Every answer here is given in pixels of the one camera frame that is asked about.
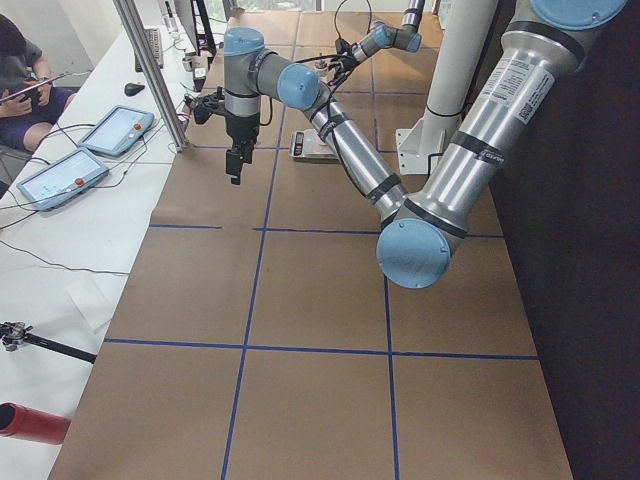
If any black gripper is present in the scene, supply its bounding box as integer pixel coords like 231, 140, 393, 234
225, 112, 260, 185
329, 47, 363, 83

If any glass sauce dispenser bottle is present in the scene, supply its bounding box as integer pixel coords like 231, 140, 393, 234
314, 54, 333, 82

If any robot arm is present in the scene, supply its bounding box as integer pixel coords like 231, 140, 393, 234
222, 1, 624, 289
329, 1, 425, 86

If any digital kitchen scale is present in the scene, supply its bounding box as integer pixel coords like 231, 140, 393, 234
289, 129, 338, 163

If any far blue teach pendant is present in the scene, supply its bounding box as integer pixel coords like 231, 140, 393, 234
77, 105, 155, 157

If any blue teach pendant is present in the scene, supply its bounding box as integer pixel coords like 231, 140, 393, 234
17, 148, 109, 211
77, 105, 155, 157

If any black computer mouse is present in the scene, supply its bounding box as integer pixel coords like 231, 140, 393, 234
123, 82, 145, 97

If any near blue teach pendant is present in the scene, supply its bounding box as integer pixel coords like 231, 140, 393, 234
17, 148, 109, 211

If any seated person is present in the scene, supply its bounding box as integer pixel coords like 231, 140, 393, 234
1, 16, 76, 152

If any red cylinder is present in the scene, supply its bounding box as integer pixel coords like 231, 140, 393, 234
1, 402, 71, 445

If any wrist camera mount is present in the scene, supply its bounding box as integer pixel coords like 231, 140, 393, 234
191, 86, 225, 125

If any white pedestal column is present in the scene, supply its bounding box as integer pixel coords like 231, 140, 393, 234
396, 0, 499, 175

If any aluminium frame post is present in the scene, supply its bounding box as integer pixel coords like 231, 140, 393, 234
113, 0, 187, 152

